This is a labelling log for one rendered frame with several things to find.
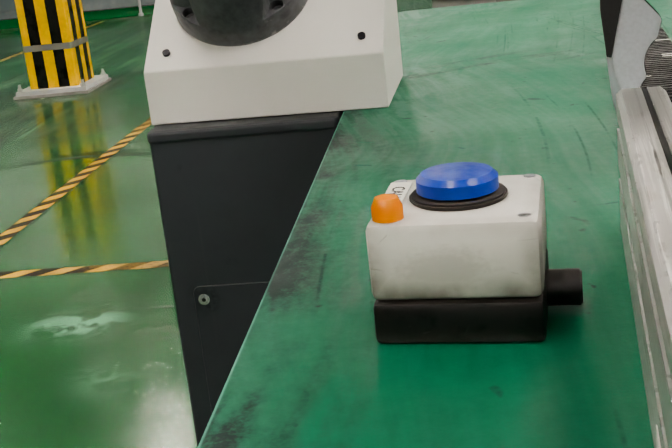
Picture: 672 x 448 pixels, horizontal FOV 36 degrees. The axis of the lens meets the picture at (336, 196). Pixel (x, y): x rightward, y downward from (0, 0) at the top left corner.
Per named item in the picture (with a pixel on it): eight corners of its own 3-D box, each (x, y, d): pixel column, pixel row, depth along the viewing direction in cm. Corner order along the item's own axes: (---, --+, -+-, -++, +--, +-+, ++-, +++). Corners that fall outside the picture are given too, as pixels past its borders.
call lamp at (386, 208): (374, 214, 50) (372, 189, 49) (406, 212, 49) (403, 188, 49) (369, 223, 48) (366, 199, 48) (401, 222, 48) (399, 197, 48)
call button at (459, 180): (423, 198, 53) (420, 161, 53) (502, 195, 53) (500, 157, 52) (413, 223, 50) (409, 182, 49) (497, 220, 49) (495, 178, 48)
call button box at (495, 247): (400, 284, 57) (390, 173, 56) (582, 280, 55) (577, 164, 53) (375, 345, 50) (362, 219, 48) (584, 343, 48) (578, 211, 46)
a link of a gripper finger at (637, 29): (628, 119, 74) (666, -10, 71) (633, 139, 69) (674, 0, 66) (585, 109, 75) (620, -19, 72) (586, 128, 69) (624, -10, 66)
